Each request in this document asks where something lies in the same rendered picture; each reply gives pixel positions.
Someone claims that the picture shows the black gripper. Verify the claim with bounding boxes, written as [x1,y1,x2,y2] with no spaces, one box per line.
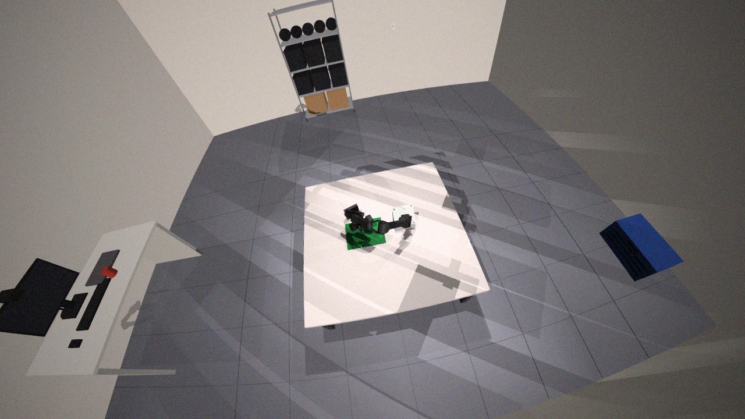
[349,215,373,232]

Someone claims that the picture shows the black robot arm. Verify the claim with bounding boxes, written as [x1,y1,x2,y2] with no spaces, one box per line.
[344,209,412,235]

